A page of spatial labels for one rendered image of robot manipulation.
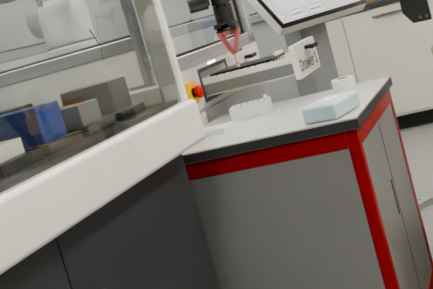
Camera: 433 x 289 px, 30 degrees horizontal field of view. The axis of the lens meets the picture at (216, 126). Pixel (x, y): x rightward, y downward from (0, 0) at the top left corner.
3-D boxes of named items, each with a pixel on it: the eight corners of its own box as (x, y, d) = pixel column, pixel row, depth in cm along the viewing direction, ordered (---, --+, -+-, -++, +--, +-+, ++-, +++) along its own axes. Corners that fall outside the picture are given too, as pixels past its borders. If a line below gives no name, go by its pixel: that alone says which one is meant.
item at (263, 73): (314, 64, 277) (309, 46, 276) (296, 75, 254) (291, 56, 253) (210, 89, 292) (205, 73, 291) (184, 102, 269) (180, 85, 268)
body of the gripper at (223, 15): (214, 31, 238) (208, 7, 237) (220, 29, 248) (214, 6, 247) (235, 26, 236) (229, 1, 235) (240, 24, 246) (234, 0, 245)
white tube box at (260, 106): (273, 107, 249) (270, 96, 248) (270, 111, 241) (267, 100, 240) (235, 117, 251) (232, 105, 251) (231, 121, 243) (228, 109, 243)
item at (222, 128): (235, 125, 231) (234, 120, 231) (224, 132, 224) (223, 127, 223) (197, 134, 237) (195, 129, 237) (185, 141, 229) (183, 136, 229)
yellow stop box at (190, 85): (202, 101, 248) (196, 79, 247) (194, 105, 242) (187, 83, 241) (187, 104, 250) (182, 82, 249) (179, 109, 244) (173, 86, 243)
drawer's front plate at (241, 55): (261, 73, 319) (254, 46, 318) (240, 85, 292) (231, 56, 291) (258, 73, 320) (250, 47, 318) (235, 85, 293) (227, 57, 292)
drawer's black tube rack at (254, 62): (289, 69, 276) (284, 51, 276) (276, 78, 260) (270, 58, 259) (230, 83, 285) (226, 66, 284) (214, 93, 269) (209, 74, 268)
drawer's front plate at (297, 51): (321, 65, 278) (312, 35, 277) (301, 79, 252) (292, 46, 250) (316, 67, 279) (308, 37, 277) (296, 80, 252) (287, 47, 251)
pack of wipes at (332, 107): (329, 111, 210) (325, 94, 210) (362, 105, 205) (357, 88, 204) (304, 125, 198) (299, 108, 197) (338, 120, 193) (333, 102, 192)
